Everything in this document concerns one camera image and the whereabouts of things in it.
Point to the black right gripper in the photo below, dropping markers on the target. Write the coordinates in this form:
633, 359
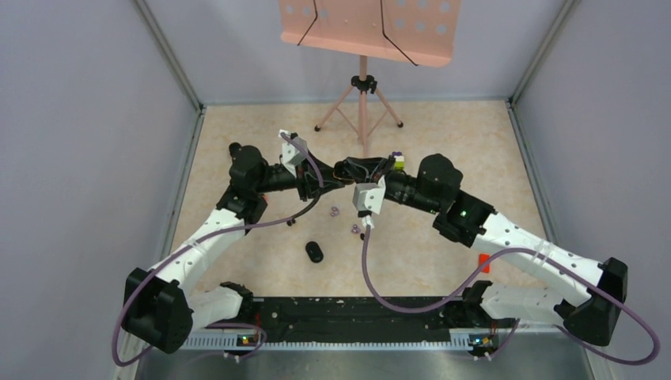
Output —
365, 170

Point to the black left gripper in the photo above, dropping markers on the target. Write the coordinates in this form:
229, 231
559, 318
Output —
308, 183

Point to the black earbud charging case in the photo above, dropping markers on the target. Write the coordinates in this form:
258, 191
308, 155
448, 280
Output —
342, 174

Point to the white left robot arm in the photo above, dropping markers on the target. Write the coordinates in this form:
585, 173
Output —
158, 305

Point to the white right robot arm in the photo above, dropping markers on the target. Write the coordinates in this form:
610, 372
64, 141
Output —
580, 290

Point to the purple white green toy block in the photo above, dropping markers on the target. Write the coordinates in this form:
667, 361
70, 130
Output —
398, 161

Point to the pink music stand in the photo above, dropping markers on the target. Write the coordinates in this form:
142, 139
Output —
417, 32

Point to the red rectangular block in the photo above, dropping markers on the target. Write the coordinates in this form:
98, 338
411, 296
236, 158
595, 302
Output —
484, 263

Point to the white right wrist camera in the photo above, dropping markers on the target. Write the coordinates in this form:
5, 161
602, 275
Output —
369, 197

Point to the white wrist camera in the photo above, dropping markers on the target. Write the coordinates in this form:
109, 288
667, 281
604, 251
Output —
369, 197
294, 149

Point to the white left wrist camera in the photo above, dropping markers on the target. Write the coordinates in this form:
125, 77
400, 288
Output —
294, 149

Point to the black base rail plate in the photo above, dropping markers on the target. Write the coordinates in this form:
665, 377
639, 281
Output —
355, 320

